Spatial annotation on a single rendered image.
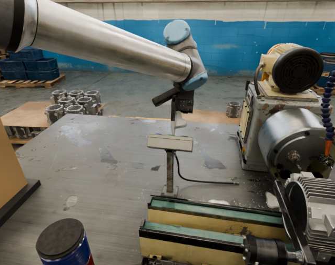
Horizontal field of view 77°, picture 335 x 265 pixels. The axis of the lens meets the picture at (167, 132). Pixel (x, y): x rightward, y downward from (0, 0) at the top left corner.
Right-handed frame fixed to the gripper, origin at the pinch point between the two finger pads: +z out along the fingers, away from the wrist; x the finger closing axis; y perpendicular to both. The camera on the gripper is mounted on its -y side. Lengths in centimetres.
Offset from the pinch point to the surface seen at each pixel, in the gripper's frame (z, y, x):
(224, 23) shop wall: -339, 46, 405
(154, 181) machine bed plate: 21.3, -8.2, 18.4
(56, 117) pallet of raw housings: -25, -150, 133
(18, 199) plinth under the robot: 33, -59, -2
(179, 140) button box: 3.5, 3.4, -3.5
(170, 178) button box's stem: 18.3, 0.4, 8.5
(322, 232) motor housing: 24, 40, -25
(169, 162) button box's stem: 12.0, -0.3, 3.6
